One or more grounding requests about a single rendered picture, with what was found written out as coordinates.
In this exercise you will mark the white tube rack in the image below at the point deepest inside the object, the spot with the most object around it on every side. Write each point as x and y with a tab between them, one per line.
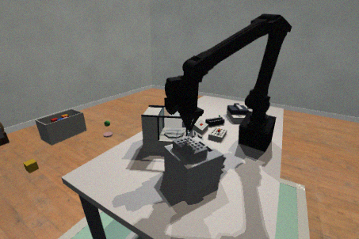
218	137

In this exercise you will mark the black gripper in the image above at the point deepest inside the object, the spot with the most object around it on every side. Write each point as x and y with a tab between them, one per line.
191	117

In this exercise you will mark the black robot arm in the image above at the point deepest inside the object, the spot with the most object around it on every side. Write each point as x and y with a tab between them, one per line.
198	66

